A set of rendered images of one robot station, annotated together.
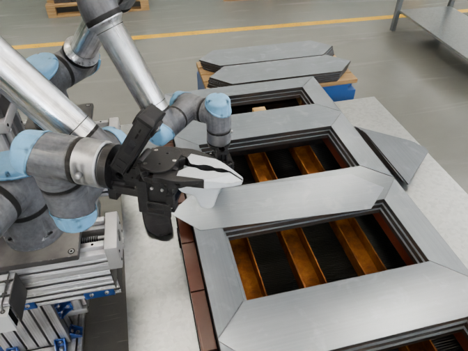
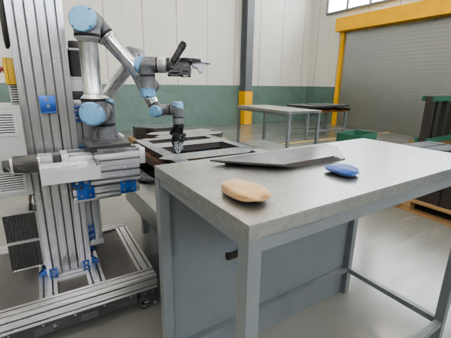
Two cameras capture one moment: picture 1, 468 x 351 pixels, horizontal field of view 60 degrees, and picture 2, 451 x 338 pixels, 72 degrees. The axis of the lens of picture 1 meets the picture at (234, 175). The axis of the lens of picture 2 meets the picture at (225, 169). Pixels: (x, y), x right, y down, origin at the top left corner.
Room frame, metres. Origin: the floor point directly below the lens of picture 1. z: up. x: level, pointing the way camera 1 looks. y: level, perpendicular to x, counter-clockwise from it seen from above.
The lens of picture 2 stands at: (-1.11, 0.44, 1.35)
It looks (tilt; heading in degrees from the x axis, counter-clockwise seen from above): 15 degrees down; 341
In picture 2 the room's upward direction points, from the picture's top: 1 degrees clockwise
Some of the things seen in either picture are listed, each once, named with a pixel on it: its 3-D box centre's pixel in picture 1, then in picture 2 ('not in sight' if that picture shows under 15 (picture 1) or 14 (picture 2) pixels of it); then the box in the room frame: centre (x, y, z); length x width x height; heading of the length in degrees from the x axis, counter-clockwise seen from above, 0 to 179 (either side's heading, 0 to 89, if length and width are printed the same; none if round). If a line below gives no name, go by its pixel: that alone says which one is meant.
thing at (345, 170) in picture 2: not in sight; (343, 169); (-0.25, -0.30, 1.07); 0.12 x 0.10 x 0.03; 13
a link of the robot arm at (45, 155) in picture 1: (52, 157); (146, 65); (0.51, 0.29, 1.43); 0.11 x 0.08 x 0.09; 76
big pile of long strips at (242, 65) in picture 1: (274, 65); (186, 135); (2.06, -0.22, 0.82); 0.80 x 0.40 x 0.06; 104
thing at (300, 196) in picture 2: not in sight; (331, 166); (-0.09, -0.38, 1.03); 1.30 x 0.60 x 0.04; 104
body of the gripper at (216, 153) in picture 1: (220, 157); (178, 133); (1.02, 0.04, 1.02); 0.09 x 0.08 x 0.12; 13
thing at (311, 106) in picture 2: not in sight; (317, 120); (6.06, -4.68, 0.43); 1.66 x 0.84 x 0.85; 102
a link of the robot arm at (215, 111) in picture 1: (217, 113); (177, 109); (1.03, 0.05, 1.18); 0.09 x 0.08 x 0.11; 61
